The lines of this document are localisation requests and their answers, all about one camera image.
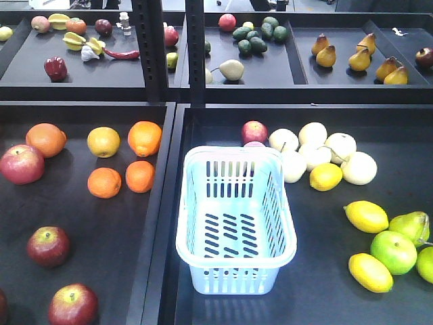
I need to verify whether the small orange right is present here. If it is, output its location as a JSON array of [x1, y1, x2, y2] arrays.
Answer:
[[125, 160, 156, 193]]

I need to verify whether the red chili pepper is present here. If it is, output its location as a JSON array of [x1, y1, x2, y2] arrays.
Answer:
[[102, 47, 140, 60]]

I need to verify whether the small orange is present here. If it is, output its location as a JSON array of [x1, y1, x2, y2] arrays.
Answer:
[[87, 167, 122, 199], [125, 160, 156, 193]]

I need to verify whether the orange with nub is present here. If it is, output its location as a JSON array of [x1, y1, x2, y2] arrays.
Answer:
[[128, 121, 162, 157]]

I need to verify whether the large orange back left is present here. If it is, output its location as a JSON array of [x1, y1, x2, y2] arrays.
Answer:
[[25, 123, 67, 158]]

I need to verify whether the small orange left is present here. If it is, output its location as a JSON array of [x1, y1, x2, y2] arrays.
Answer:
[[87, 167, 122, 199]]

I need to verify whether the yellow lemon bottom right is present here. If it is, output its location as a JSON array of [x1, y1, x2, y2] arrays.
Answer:
[[348, 253, 394, 293]]

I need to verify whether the red apple lower left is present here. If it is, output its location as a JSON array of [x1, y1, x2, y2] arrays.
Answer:
[[26, 226, 70, 268]]

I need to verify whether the red apple far left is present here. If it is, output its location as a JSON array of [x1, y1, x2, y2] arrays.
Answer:
[[1, 144, 45, 185]]

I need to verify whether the red apple behind basket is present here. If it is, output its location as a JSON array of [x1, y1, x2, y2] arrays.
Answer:
[[241, 121, 268, 144]]

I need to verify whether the black fruit display stand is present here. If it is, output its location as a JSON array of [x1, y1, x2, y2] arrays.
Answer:
[[1, 10, 432, 324]]

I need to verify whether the green apple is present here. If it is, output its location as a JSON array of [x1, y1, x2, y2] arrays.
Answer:
[[370, 230, 417, 275]]

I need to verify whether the light blue plastic basket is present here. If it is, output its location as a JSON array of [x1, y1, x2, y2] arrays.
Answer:
[[175, 146, 297, 295]]

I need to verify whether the red bell pepper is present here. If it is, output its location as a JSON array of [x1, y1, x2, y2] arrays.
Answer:
[[44, 56, 68, 82]]

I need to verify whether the yellow lemon centre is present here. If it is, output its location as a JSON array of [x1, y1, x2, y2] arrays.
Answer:
[[309, 162, 342, 192]]

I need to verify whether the green pear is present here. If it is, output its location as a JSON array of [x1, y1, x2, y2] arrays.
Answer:
[[388, 211, 430, 247]]

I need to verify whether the yellow round citrus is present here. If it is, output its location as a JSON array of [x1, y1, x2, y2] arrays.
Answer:
[[87, 127, 121, 158]]

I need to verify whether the white pear front right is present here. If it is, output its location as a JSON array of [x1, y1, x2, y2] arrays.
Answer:
[[340, 152, 378, 186]]

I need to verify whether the red apple bottom left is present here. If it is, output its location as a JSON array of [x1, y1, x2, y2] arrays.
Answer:
[[48, 283, 99, 325]]

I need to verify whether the white garlic bulb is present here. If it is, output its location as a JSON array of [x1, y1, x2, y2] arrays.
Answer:
[[81, 45, 99, 62]]

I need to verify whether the yellow lemon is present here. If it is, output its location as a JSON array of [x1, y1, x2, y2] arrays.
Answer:
[[348, 253, 394, 293], [343, 200, 389, 234], [309, 162, 342, 192]]

